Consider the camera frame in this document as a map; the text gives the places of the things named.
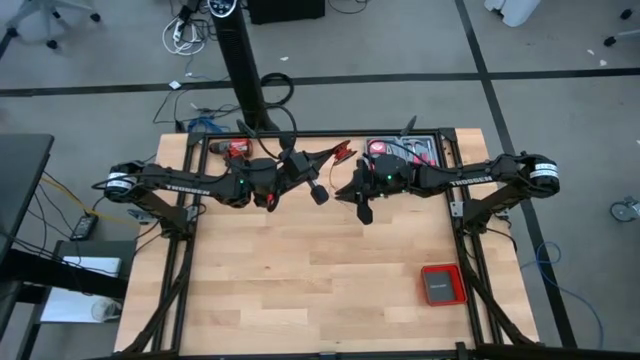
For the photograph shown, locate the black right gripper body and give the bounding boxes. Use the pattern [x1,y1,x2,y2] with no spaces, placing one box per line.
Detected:
[352,158,389,226]

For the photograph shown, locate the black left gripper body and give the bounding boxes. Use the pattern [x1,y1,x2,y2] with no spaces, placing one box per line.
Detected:
[274,148,331,206]

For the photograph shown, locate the black cord spool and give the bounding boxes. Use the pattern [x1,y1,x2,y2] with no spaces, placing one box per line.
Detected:
[332,140,357,166]

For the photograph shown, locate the red cord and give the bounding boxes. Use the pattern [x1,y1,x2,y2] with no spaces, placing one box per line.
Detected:
[327,142,357,206]

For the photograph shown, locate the red tray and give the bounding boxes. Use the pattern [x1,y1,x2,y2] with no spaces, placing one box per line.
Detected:
[420,263,469,308]

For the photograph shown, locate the black tower fan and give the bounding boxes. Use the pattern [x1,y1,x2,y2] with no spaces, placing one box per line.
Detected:
[207,0,281,134]

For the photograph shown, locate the grey flat box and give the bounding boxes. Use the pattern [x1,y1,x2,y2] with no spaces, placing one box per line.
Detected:
[427,272,459,304]

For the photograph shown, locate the black cabinet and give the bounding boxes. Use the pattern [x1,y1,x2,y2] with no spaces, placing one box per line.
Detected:
[247,0,327,26]

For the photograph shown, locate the white power strip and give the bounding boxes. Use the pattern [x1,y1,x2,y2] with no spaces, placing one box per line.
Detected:
[161,14,207,57]

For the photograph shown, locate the black power adapter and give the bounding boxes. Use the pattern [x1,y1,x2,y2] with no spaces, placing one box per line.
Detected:
[69,213,100,242]

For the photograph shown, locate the white box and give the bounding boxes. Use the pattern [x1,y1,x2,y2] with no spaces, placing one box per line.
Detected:
[39,255,124,324]

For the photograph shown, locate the clear plastic cup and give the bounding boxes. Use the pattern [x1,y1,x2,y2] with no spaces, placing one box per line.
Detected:
[90,298,123,323]

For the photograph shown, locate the grey caster wheel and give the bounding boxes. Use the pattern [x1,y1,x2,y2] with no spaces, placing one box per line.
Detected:
[608,196,640,224]

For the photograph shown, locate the office chair casters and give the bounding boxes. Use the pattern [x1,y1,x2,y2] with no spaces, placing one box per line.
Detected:
[602,7,640,49]

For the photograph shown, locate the black desk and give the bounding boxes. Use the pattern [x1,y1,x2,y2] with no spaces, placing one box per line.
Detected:
[0,132,55,261]

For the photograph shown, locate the grey office chair base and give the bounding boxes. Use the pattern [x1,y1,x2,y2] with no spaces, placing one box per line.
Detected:
[4,0,101,50]

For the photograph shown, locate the red black cordless drill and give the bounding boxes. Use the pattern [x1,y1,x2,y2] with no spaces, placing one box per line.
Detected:
[208,138,254,161]

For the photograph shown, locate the black coiled floor cable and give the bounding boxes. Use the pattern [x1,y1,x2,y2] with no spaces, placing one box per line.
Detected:
[259,72,295,109]

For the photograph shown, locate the blue floor cable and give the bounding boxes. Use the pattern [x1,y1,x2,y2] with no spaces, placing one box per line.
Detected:
[519,241,606,351]
[187,117,232,134]

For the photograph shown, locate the yellow floor cable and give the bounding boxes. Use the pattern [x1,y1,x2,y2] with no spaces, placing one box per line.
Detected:
[40,175,139,225]

